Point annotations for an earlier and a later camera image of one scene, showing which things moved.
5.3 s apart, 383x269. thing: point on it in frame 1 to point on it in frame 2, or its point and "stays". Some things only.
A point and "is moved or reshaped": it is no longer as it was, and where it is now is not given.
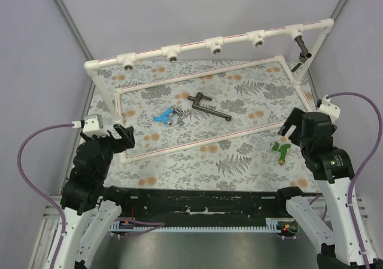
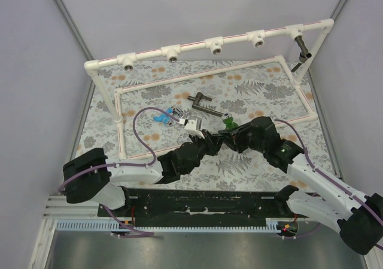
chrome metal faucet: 182,114 stays
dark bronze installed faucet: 304,55 stays
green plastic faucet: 282,149 is moved or reshaped
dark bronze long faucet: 199,97 stays
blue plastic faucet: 163,116 stays
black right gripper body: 298,127 to 232,135
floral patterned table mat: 202,125 stays
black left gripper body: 115,140 to 206,140
